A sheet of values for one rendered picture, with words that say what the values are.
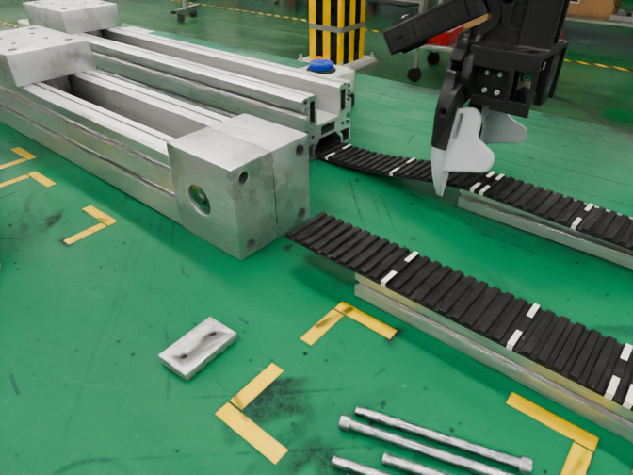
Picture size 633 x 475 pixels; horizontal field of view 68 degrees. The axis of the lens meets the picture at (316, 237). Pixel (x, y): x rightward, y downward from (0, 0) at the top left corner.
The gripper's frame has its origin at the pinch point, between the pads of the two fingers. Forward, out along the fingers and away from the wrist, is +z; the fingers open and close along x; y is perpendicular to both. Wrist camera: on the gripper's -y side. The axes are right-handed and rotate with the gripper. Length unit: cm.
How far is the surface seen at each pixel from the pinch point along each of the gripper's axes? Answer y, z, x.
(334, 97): -19.1, -3.3, 3.0
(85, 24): -75, -6, -1
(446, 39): -135, 51, 273
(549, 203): 10.4, 0.0, -0.6
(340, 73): -27.2, -2.5, 14.6
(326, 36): -226, 58, 255
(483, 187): 4.0, 0.1, -1.3
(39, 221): -31.2, 3.4, -32.4
